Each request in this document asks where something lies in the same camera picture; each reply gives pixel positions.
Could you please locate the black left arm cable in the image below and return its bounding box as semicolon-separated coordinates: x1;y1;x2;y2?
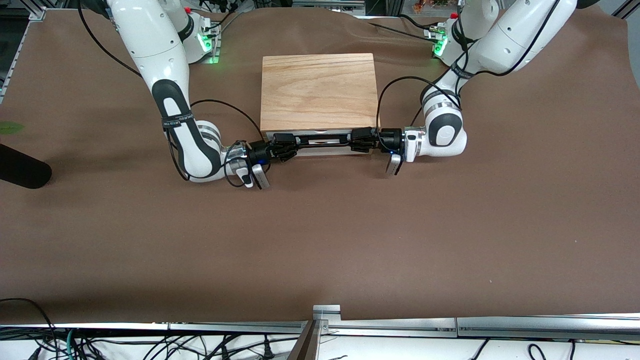
375;76;463;138

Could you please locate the aluminium frame post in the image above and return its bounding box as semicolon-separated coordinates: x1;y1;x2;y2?
287;320;327;360

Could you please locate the black cylindrical object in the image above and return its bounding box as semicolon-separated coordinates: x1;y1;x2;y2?
0;143;53;190

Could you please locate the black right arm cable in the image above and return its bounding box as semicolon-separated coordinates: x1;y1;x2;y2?
167;99;264;190

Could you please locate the brown paper table cover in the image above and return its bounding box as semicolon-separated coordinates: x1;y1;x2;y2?
0;5;640;325

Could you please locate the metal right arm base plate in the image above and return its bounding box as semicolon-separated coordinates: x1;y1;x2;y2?
186;22;222;66

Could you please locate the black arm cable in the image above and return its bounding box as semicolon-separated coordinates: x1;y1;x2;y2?
375;76;463;138
167;99;264;190

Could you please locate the white-fronted wooden drawer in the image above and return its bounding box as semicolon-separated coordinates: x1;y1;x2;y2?
265;129;377;146

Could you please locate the black cable on cover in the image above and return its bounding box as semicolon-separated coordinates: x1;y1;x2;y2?
369;14;437;42

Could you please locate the black metal drawer handle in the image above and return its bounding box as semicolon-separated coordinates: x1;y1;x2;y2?
294;132;354;149

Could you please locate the green floor cable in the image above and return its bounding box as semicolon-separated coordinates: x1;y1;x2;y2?
62;327;77;360

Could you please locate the light wooden drawer cabinet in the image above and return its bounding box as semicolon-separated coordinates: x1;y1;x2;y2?
260;53;382;157

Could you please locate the white drawer front panel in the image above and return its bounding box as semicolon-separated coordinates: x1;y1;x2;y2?
270;144;374;157

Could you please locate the aluminium side frame rail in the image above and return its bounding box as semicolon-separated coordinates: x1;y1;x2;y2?
0;7;47;105

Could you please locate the long aluminium frame rail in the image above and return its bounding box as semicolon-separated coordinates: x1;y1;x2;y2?
325;313;640;342

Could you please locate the black looped floor cable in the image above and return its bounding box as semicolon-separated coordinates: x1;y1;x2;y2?
0;298;58;360

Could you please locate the short aluminium frame rail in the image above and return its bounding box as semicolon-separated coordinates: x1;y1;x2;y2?
0;321;313;335

